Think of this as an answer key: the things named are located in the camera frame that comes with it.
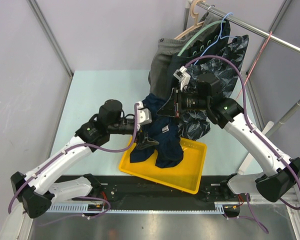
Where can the metal clothes rail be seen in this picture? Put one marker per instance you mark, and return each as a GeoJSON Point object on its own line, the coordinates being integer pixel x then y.
{"type": "Point", "coordinates": [249, 27]}

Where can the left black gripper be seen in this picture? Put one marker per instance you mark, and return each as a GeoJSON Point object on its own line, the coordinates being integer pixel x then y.
{"type": "Point", "coordinates": [146, 142]}

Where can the yellow plastic tray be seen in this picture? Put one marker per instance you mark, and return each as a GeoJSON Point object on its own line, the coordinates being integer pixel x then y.
{"type": "Point", "coordinates": [186, 176]}

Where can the dark teal shorts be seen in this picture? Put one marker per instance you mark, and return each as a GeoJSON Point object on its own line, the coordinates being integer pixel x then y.
{"type": "Point", "coordinates": [197, 49]}

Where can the pink wire hanger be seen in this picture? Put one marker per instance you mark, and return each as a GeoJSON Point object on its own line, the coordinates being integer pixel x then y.
{"type": "Point", "coordinates": [256, 59]}

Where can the wooden hanger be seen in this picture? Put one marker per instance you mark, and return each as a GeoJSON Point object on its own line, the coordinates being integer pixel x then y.
{"type": "Point", "coordinates": [190, 12]}

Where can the blue wire hanger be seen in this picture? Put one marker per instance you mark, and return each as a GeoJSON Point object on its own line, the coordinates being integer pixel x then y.
{"type": "Point", "coordinates": [219, 37]}

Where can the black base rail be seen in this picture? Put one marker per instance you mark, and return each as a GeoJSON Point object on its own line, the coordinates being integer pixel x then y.
{"type": "Point", "coordinates": [133, 194]}

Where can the navy blue shorts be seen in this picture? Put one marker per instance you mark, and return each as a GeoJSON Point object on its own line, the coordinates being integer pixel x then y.
{"type": "Point", "coordinates": [163, 130]}

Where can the green hanger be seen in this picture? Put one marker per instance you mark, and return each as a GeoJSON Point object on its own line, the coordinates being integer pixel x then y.
{"type": "Point", "coordinates": [198, 34]}

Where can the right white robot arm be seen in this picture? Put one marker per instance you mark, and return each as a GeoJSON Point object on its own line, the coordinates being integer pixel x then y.
{"type": "Point", "coordinates": [279, 170]}

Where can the leaf patterned shorts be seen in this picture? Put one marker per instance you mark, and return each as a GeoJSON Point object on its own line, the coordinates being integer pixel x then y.
{"type": "Point", "coordinates": [194, 124]}

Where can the grey sweat shorts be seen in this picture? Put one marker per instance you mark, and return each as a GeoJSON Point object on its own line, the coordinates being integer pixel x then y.
{"type": "Point", "coordinates": [166, 48]}

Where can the grey rack pole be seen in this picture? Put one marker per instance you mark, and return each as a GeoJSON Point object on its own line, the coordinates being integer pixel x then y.
{"type": "Point", "coordinates": [284, 119]}

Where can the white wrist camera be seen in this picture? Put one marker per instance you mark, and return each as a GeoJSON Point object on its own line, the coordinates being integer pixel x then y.
{"type": "Point", "coordinates": [142, 115]}
{"type": "Point", "coordinates": [183, 77]}

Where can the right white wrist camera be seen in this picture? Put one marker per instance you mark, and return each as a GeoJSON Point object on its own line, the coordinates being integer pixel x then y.
{"type": "Point", "coordinates": [183, 77]}

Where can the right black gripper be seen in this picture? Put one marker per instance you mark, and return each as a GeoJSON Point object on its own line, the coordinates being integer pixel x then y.
{"type": "Point", "coordinates": [169, 108]}

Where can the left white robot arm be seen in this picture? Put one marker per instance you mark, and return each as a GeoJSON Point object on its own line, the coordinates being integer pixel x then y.
{"type": "Point", "coordinates": [37, 189]}

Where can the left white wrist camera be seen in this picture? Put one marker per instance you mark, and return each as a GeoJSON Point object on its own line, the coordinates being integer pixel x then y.
{"type": "Point", "coordinates": [142, 115]}

